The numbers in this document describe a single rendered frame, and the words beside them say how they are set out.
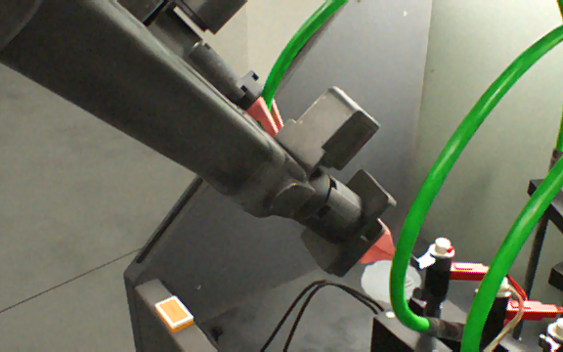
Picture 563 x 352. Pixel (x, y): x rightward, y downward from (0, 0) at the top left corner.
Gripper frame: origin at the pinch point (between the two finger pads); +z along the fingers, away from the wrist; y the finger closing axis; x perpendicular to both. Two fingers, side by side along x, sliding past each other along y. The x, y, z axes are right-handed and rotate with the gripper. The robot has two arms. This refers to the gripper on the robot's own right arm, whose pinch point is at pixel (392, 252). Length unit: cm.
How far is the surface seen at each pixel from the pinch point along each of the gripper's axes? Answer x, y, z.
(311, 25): 8.1, 12.6, -22.2
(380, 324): 0.8, -8.4, 8.1
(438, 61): 33.2, 23.1, 13.5
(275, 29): 274, 8, 110
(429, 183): -12.2, 9.0, -15.7
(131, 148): 244, -82, 76
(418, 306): 2.0, -4.2, 12.5
